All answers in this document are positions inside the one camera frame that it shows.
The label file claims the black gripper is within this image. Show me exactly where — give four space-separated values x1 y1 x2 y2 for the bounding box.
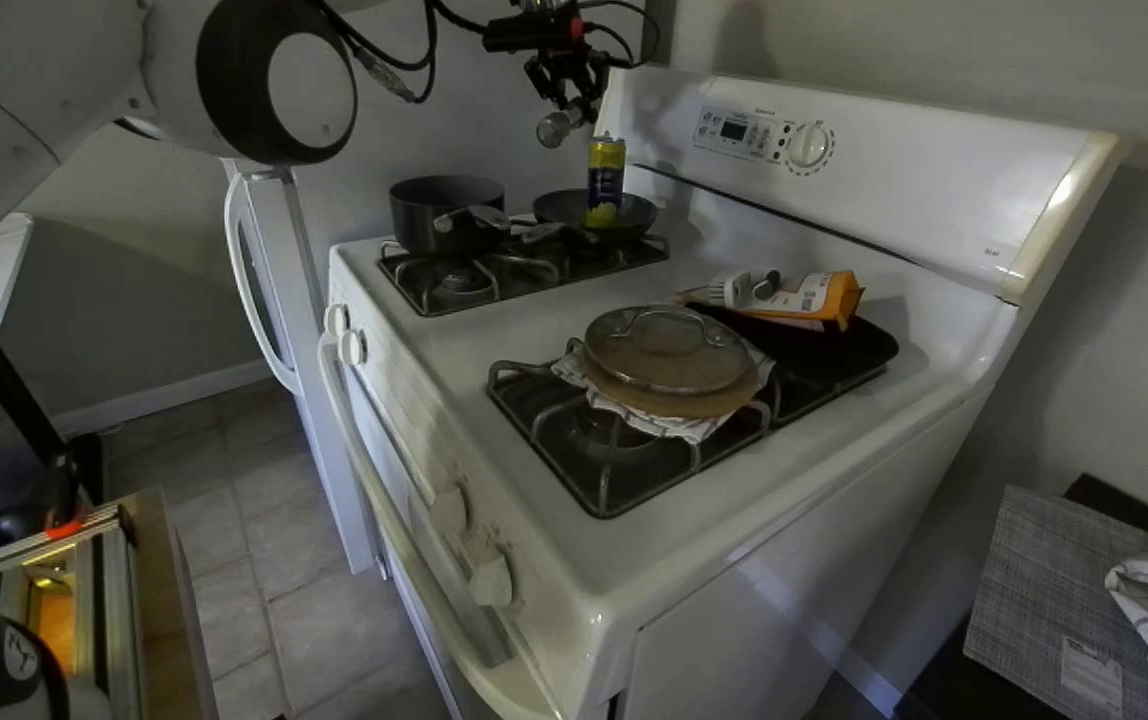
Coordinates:
484 0 609 149

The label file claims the grey saucepan with handle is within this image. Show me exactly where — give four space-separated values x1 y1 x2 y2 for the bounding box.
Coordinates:
387 178 552 260

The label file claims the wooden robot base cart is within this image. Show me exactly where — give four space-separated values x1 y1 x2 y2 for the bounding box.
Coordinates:
0 495 215 720

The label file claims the black right burner grate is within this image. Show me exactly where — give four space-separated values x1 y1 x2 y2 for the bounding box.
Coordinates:
488 360 789 521

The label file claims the black burner grate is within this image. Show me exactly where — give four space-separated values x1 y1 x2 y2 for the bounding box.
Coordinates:
488 360 789 521
376 231 667 315

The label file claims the white cloth under lid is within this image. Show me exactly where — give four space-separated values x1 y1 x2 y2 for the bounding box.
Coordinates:
552 340 773 444

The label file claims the glass pot lid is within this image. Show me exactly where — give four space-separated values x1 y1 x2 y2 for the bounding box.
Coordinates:
585 303 752 397

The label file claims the grey frying pan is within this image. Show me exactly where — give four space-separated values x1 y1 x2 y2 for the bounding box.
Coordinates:
533 187 654 246

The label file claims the grey woven placemat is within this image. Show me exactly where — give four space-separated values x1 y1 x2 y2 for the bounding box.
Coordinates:
965 487 1148 720

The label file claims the black baking tray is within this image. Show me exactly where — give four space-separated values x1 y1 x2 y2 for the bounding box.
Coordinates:
699 303 898 390

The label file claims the yellow blue tall jar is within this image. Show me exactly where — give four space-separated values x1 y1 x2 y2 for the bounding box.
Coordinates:
585 136 623 230

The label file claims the black left burner grate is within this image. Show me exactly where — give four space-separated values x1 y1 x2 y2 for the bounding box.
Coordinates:
376 231 667 315

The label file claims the white stove knob front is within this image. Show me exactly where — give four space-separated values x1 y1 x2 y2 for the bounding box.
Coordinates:
466 548 515 610

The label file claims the white gas stove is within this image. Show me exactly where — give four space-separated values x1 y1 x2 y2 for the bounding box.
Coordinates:
321 67 1123 720

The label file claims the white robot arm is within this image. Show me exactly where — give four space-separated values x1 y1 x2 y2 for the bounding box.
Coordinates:
0 0 586 220

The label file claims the white stove knob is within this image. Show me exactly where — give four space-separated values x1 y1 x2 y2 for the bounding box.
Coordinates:
466 548 515 610
427 483 470 541
322 303 352 340
340 327 370 368

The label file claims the white refrigerator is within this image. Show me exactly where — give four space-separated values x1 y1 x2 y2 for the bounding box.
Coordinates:
221 162 376 573

